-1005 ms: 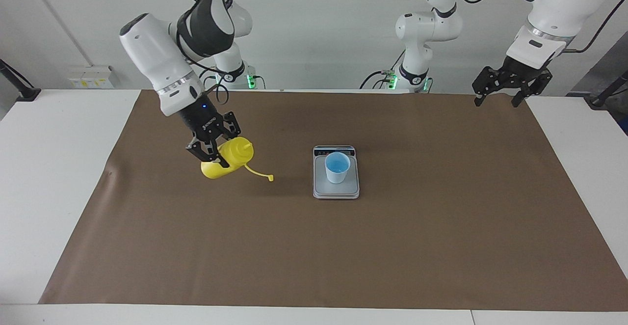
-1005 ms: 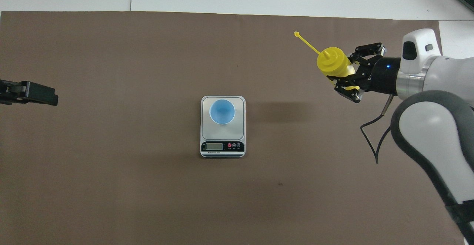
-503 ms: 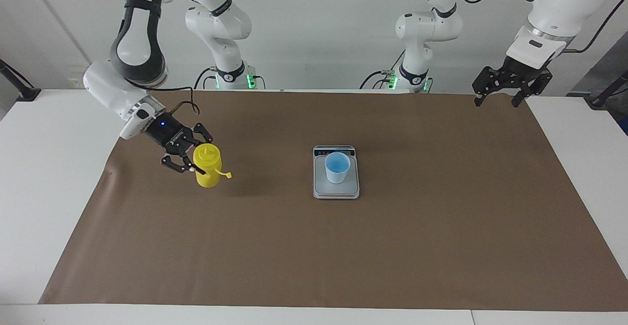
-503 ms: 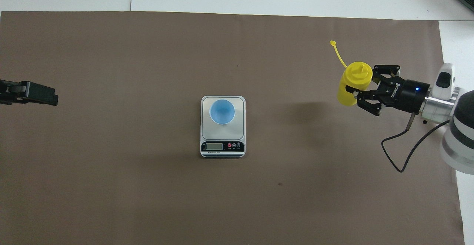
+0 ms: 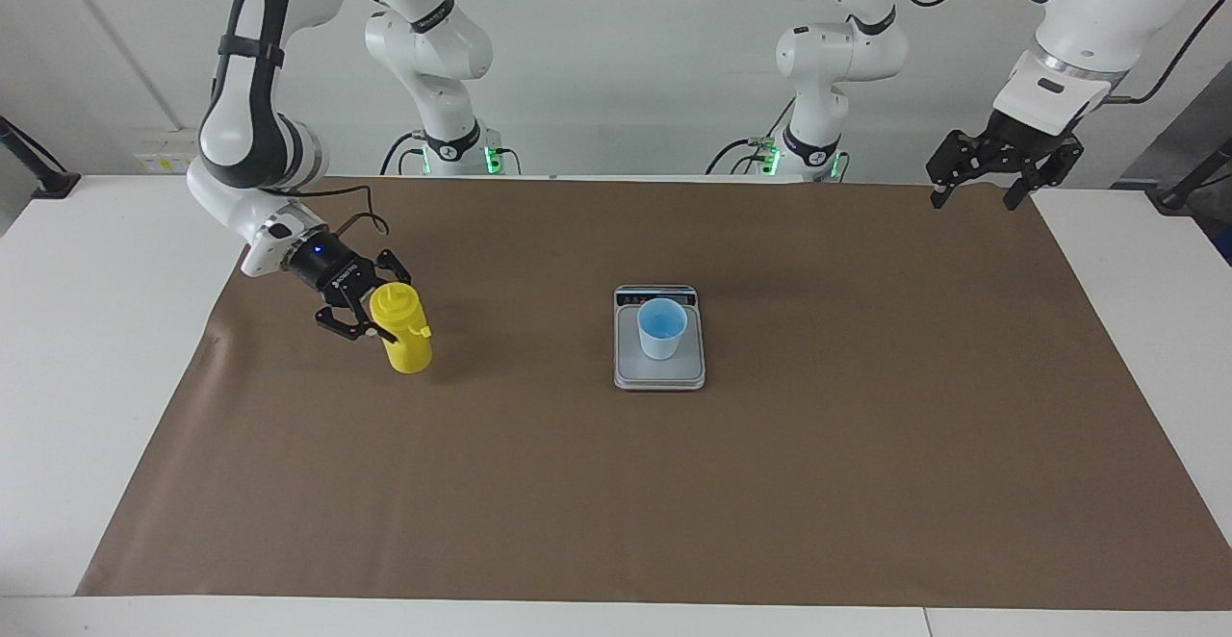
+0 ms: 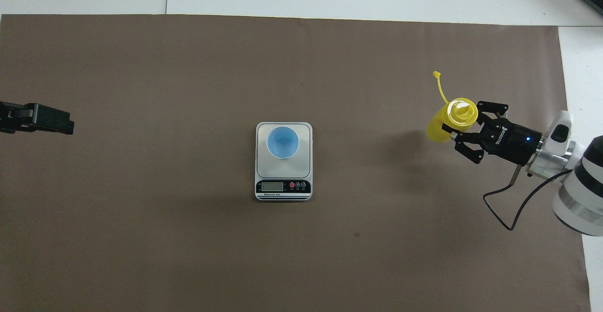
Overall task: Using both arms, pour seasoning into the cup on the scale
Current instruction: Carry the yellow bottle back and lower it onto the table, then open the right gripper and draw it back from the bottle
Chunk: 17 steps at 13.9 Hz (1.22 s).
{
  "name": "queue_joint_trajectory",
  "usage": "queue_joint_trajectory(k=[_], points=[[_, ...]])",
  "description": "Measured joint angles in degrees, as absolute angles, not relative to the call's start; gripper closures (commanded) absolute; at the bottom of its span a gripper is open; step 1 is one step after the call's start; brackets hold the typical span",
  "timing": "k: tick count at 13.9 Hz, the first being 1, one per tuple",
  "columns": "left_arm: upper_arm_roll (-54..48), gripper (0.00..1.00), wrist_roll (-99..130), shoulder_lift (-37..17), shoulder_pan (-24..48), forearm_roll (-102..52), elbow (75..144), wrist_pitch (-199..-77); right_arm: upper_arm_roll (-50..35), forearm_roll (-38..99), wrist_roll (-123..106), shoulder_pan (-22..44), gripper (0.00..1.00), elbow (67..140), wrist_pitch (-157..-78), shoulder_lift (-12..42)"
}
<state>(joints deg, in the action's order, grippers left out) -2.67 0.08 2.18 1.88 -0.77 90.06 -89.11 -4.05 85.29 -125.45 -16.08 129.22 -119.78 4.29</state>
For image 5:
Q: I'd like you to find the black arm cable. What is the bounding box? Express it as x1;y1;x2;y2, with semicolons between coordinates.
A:
890;0;1232;107
258;183;392;240

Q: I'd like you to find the silver digital kitchen scale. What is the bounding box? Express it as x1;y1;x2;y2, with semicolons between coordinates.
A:
613;283;706;392

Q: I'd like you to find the black clamp stand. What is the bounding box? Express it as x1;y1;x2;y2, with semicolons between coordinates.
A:
1145;137;1232;213
0;115;81;200

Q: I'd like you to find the white wall socket strip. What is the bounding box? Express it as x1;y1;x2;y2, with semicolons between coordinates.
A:
133;127;208;174

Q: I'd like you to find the brown paper table mat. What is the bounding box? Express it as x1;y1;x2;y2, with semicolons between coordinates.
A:
75;173;1232;611

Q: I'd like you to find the dark grey panel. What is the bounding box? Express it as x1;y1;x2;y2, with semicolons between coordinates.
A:
1112;60;1232;234

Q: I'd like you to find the light blue paper cup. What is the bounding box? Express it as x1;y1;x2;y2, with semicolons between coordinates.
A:
637;297;689;362

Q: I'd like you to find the black base cable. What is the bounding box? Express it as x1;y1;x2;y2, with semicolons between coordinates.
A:
706;98;795;176
380;130;429;176

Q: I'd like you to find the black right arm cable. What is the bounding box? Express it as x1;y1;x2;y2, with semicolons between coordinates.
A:
258;183;392;240

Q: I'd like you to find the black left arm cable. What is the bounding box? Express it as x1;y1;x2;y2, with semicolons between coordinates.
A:
890;0;1232;107

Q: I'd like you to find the yellow squeeze bottle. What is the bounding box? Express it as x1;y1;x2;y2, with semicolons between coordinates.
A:
370;281;434;375

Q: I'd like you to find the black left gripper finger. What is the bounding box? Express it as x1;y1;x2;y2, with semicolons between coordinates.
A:
1004;134;1086;213
926;129;997;210

